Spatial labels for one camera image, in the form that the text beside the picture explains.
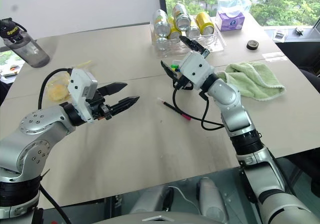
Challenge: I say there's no small grey packet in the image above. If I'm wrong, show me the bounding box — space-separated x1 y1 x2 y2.
272 30 287 42

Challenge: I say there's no grey rounded robot leg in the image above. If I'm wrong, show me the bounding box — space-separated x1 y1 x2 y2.
128 185 175 216
196 176 230 224

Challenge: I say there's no black pen with pink cap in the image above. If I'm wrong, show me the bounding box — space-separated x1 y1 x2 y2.
156 97 193 121

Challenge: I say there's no green towel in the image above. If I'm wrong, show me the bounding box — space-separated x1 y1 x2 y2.
215 61 286 102

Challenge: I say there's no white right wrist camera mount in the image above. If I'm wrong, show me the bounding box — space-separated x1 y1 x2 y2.
179 51 216 90

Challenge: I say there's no clear bag of yellow snacks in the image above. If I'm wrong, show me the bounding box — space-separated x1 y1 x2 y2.
45 60 94 103

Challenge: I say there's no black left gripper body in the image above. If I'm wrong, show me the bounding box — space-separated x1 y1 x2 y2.
86 87 113 122

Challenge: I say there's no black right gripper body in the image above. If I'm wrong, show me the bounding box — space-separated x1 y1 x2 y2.
174 73 194 91

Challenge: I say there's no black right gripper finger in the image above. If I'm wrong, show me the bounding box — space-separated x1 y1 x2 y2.
160 60 182 82
179 35 210 59

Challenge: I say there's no purple tissue box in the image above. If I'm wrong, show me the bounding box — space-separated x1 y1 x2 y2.
214 10 245 32

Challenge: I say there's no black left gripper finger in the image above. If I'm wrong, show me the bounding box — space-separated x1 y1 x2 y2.
109 95 141 117
97 82 129 96

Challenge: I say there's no silver and yellow drink can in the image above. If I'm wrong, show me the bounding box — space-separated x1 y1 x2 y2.
172 3 193 32
152 8 169 38

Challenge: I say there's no grey water bottle black lid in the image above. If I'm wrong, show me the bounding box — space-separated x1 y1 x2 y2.
0 17 51 69

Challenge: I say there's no clear plastic bag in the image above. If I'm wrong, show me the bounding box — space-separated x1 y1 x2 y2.
215 0 252 15

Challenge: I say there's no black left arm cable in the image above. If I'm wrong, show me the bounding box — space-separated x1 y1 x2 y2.
37 68 74 110

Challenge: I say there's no thin white cable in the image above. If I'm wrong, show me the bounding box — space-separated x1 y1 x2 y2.
167 185 202 215

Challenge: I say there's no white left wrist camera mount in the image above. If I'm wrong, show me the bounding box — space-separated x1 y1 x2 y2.
67 68 99 124

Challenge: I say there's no grey robot torso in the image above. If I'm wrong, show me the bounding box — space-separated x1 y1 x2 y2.
91 210 227 224

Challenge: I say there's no clear plastic tray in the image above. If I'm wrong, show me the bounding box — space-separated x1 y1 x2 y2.
149 23 228 58

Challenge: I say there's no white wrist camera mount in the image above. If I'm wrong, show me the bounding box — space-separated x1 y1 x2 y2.
179 51 216 90
67 68 99 124

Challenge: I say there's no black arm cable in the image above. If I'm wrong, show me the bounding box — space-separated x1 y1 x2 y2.
37 68 74 110
171 82 225 131

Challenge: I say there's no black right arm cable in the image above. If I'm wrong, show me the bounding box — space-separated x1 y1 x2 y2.
171 82 225 131

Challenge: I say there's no black tape roll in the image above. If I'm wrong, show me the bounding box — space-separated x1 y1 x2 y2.
246 39 260 51

